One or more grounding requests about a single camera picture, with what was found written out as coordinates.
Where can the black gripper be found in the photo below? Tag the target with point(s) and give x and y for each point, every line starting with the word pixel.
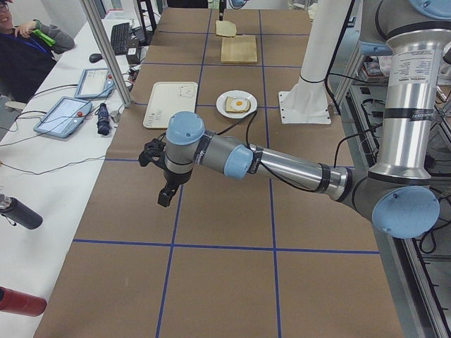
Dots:
pixel 173 178
pixel 221 8

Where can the bread slice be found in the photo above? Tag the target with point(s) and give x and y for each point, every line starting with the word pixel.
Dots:
pixel 225 28
pixel 228 109

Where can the white round plate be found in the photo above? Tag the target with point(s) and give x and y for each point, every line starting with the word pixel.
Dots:
pixel 221 103

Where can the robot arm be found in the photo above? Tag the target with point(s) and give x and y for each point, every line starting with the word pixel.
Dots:
pixel 394 193
pixel 234 4

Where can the wooden cutting board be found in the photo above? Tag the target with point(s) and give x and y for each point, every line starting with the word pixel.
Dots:
pixel 241 49

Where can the cream bear serving tray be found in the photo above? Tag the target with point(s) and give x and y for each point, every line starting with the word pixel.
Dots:
pixel 167 99

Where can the fried egg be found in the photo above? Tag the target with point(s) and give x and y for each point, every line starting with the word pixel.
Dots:
pixel 238 104

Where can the small black box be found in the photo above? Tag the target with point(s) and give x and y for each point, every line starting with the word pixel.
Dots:
pixel 133 55

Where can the black keyboard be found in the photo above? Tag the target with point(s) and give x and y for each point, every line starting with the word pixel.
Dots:
pixel 119 38

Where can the near blue teach pendant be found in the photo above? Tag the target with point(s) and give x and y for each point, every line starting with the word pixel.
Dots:
pixel 64 118

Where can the blue teach pendant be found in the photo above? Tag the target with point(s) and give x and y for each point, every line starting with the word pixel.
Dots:
pixel 94 83
pixel 64 118

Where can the far blue teach pendant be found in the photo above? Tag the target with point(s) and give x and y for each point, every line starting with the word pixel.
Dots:
pixel 94 83

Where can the black computer mouse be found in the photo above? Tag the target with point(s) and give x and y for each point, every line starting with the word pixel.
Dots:
pixel 94 58

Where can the black water bottle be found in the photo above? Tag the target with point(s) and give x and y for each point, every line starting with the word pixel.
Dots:
pixel 18 212

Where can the green hand-held tool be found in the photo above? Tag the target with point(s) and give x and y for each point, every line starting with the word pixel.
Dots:
pixel 48 40

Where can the seated person in black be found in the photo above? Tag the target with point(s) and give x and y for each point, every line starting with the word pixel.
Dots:
pixel 26 60

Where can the red bottle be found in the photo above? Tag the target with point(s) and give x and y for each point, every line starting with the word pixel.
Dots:
pixel 13 301

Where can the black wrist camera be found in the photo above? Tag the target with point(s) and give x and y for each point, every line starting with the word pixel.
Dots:
pixel 153 153

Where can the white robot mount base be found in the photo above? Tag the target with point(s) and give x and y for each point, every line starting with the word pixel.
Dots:
pixel 307 101

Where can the aluminium frame post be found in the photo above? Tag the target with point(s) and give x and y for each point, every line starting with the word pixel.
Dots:
pixel 102 40

